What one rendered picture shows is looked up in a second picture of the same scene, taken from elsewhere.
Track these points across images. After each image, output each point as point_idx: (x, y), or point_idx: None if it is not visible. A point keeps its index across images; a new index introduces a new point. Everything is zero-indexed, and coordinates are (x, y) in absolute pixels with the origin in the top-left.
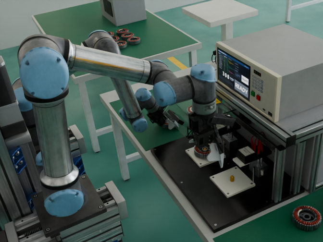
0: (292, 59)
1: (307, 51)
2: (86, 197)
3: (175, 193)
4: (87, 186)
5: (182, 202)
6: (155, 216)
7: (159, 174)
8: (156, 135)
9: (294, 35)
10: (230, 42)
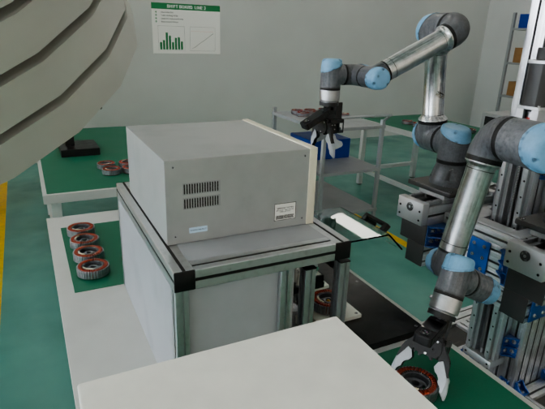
0: (213, 127)
1: (184, 130)
2: (430, 177)
3: (362, 280)
4: (439, 187)
5: (350, 272)
6: None
7: (392, 301)
8: (430, 363)
9: (173, 144)
10: (291, 145)
